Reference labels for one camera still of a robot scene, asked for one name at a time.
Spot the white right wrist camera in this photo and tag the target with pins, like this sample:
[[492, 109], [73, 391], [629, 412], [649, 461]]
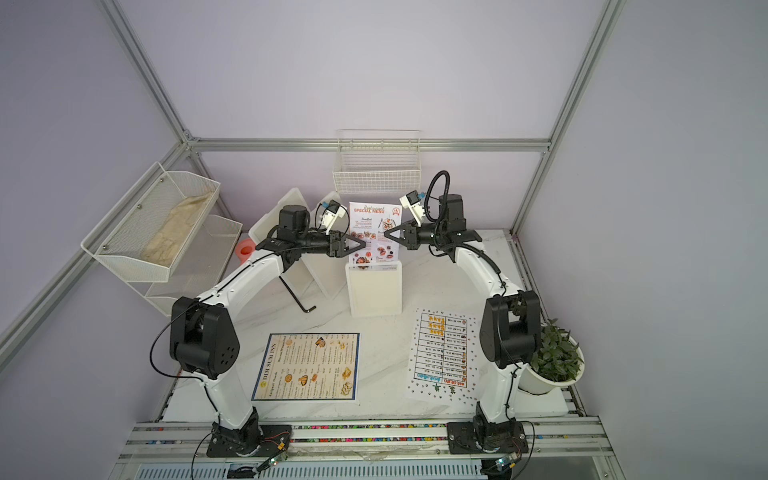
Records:
[[413, 202]]

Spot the small special menu flyer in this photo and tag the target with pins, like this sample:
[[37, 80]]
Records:
[[369, 222]]

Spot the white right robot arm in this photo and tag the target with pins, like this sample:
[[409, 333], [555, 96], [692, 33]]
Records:
[[510, 328]]

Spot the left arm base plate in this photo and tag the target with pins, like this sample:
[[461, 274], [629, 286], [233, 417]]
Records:
[[253, 440]]

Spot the beige cloth in shelf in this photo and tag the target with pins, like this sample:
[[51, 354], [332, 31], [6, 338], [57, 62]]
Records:
[[166, 244]]

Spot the large dim sum menu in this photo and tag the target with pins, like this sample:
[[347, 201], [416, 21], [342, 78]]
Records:
[[320, 367]]

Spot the narrow white rack box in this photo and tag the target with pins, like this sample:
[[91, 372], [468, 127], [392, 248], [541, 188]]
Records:
[[375, 290]]

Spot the large white board front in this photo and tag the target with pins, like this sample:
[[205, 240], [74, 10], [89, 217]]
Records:
[[328, 273]]

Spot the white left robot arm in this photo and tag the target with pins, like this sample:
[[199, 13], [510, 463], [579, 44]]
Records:
[[202, 335]]

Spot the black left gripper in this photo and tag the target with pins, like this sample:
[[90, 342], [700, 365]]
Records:
[[337, 244]]

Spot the pink plastic cup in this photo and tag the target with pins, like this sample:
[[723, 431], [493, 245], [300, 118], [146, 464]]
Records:
[[244, 249]]

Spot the dotted table price menu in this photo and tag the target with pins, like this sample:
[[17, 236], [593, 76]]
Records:
[[443, 363]]

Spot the potted green plant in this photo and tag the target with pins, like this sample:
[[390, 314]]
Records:
[[558, 363]]

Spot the black allen key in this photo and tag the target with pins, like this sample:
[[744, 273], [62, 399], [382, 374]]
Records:
[[295, 297]]

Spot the large white board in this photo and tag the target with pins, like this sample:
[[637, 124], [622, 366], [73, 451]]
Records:
[[259, 231], [328, 273]]

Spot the upper white mesh shelf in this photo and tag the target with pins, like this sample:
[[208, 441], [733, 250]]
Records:
[[120, 237]]

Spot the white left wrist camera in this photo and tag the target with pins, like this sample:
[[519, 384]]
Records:
[[333, 211]]

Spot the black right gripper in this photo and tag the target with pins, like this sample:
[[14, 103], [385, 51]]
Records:
[[412, 240]]

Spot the white wire wall basket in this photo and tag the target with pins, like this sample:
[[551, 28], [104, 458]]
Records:
[[371, 161]]

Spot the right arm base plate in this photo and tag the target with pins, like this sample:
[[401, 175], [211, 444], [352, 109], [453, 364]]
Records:
[[493, 438]]

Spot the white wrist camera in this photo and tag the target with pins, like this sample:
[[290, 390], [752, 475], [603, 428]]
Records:
[[333, 211], [413, 202]]

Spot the aluminium front rail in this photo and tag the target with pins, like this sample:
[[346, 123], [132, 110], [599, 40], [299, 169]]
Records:
[[369, 440]]

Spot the large white board rear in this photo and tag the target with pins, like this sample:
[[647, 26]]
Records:
[[259, 231]]

